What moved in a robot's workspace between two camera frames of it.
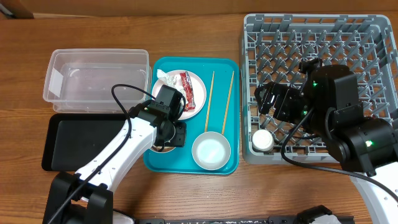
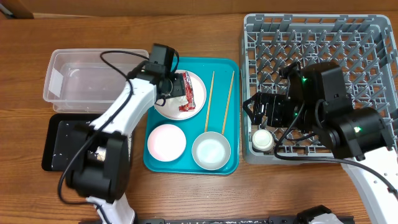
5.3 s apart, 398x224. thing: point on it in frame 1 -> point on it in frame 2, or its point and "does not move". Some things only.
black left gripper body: (179, 137) -> (178, 83)
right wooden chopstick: (227, 103) does not move
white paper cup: (262, 140) does not move
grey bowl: (211, 150) does not move
